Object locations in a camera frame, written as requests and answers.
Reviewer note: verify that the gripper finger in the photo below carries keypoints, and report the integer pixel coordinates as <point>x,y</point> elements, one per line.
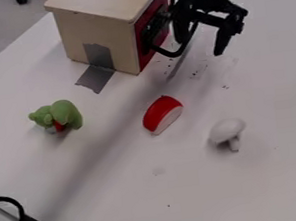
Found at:
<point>181,26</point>
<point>225,36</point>

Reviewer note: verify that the white toy mushroom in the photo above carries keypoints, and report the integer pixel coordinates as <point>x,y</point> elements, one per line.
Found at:
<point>227,131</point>

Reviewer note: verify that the cream cabinet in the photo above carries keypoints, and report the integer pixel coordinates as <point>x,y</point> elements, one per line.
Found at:
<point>100,24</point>

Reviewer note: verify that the grey tape strip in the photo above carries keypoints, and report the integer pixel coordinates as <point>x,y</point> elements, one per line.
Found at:
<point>95,67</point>

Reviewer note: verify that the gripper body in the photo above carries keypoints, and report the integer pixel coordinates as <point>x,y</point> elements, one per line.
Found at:
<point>213,7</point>

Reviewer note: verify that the red toy apple slice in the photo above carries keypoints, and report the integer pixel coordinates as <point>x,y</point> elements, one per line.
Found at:
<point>161,114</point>

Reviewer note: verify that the green plush toy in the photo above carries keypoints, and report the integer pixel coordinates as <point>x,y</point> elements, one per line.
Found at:
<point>61,115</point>

